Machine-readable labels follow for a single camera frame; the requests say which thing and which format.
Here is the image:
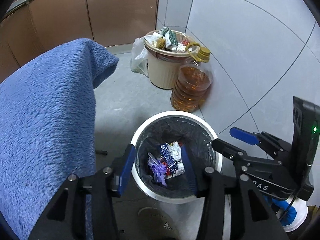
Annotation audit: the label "white paper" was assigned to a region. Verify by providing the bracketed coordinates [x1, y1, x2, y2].
[168, 142, 182, 161]

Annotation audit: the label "purple bag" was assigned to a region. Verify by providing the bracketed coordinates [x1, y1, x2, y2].
[148, 152, 167, 187]

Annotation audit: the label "red clear plastic wrapper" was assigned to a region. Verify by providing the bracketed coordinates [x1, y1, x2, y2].
[160, 156, 172, 178]

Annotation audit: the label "silver blue foil wrapper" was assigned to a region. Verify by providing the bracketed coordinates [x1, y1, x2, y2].
[159, 142, 185, 179]

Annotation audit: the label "white round trash bin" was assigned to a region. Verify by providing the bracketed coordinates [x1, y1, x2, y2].
[131, 111, 223, 204]

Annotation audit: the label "beige full trash bin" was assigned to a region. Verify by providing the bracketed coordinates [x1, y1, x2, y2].
[143, 27, 200, 89]

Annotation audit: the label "brown kitchen cabinets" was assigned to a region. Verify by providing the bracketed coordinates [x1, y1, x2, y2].
[1, 0, 158, 80]

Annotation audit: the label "blue gloved right hand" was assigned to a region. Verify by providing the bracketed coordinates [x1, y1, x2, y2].
[264, 196, 297, 226]

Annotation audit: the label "dark shoe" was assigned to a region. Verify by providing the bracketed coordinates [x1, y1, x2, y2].
[137, 207, 180, 239]

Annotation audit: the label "amber oil bottle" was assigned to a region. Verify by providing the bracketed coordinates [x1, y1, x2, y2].
[170, 47, 213, 113]

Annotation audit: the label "blue fuzzy table cloth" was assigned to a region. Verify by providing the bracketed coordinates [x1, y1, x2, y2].
[1, 38, 119, 239]

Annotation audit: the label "white plastic bag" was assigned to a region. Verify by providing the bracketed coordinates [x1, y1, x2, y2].
[130, 37, 149, 77]

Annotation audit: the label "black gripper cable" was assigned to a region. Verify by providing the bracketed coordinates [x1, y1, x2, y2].
[277, 164, 313, 221]

